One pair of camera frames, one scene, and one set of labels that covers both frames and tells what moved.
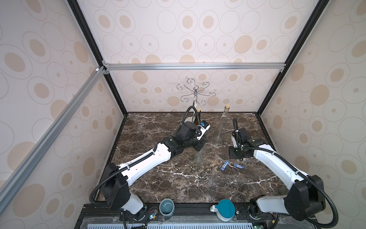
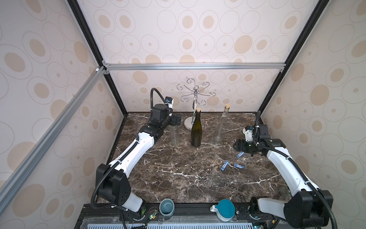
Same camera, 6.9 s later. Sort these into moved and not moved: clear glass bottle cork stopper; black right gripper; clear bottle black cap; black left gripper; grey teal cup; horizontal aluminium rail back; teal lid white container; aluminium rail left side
Moved: black left gripper; black right gripper; clear bottle black cap
Not moved: horizontal aluminium rail back; clear glass bottle cork stopper; aluminium rail left side; teal lid white container; grey teal cup
